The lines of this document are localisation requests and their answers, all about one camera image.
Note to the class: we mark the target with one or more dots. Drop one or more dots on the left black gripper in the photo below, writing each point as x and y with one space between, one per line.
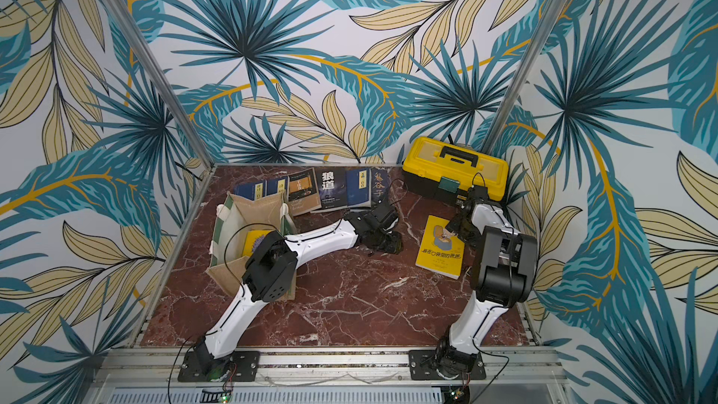
394 247

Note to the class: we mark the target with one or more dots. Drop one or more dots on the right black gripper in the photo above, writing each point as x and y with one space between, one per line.
464 223

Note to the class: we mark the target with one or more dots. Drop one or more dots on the yellow book with figures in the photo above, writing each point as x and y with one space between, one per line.
440 251

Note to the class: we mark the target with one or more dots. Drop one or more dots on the brown cover book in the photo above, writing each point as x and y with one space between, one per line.
303 193

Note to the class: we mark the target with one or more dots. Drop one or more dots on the yellow book blue hair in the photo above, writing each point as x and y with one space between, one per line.
252 241

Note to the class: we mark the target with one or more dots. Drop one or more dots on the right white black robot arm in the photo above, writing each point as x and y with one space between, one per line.
503 274

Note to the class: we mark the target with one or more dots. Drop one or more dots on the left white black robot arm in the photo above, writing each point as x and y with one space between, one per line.
271 269

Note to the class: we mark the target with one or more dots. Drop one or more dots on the dark blue Guiguzi book back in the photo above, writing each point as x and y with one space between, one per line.
379 183

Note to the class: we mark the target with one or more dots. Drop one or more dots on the yellow black toolbox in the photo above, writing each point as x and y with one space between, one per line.
445 172

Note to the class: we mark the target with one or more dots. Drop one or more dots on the dark wolf title book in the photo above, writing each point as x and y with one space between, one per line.
332 187

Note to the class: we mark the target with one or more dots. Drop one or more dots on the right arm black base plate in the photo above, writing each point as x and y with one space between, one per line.
428 365

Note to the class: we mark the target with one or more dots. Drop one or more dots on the aluminium front rail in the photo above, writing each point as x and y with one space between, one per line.
333 375

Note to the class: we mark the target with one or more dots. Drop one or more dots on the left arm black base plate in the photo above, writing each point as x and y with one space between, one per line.
241 366

